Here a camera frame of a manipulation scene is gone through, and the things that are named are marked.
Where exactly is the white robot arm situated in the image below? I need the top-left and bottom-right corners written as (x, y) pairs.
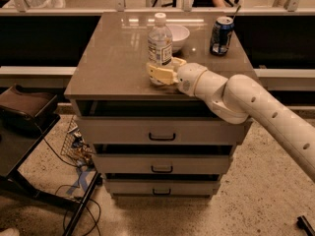
top-left (147, 58), bottom-right (315, 181)

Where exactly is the middle drawer with black handle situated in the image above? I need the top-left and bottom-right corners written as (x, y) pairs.
top-left (93, 154), bottom-right (230, 174)

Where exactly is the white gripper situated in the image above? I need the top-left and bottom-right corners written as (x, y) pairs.
top-left (146, 57), bottom-right (208, 97)

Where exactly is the drawer with black handle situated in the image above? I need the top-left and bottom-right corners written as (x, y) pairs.
top-left (93, 154), bottom-right (230, 174)
top-left (104, 180), bottom-right (221, 196)
top-left (75, 117), bottom-right (252, 145)

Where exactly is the black object on floor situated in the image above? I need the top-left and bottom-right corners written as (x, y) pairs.
top-left (296, 215), bottom-right (315, 236)

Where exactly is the clear plastic water bottle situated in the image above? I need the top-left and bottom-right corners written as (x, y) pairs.
top-left (147, 13), bottom-right (172, 68)

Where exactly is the bottom drawer with black handle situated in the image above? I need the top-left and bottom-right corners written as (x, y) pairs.
top-left (104, 180), bottom-right (221, 196)

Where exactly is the black floor cable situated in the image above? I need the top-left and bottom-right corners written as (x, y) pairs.
top-left (33, 123), bottom-right (102, 236)

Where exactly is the black side cart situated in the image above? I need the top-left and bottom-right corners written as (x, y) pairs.
top-left (0, 85), bottom-right (100, 236)

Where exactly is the wire basket with clutter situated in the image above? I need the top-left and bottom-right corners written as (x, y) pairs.
top-left (61, 118), bottom-right (94, 167)

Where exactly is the white ceramic bowl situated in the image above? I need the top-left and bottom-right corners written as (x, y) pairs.
top-left (167, 25), bottom-right (190, 53)

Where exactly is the blue soda can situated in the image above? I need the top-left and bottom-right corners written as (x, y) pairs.
top-left (210, 16), bottom-right (234, 56)

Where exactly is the top drawer with black handle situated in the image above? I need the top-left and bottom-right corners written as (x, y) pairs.
top-left (75, 117), bottom-right (252, 145)

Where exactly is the grey drawer cabinet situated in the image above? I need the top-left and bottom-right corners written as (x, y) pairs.
top-left (64, 11), bottom-right (268, 200)

